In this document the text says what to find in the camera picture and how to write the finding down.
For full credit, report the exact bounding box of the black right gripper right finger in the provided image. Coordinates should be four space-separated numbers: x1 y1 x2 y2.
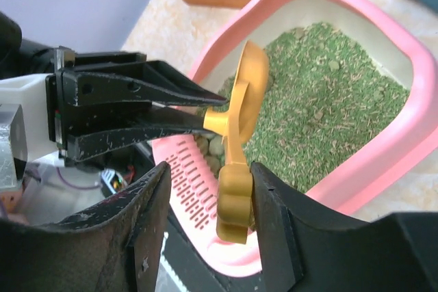
250 163 437 291

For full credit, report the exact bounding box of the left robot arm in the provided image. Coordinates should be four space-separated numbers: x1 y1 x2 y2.
1 15 227 165

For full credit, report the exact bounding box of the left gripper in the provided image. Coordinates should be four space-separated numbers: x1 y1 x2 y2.
46 47 228 165

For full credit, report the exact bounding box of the pink litter box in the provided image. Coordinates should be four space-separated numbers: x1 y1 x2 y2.
152 0 437 278

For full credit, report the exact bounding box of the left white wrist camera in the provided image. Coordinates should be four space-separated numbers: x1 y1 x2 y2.
0 73 66 194

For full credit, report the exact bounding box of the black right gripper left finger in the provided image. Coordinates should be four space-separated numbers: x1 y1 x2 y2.
1 161 171 291

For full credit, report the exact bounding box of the yellow plastic litter scoop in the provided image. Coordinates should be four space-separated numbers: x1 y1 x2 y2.
203 40 269 244

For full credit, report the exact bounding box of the green cat litter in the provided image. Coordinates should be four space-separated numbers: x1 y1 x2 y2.
193 21 411 194

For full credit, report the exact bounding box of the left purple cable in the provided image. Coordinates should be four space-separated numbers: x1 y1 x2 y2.
56 165 103 190

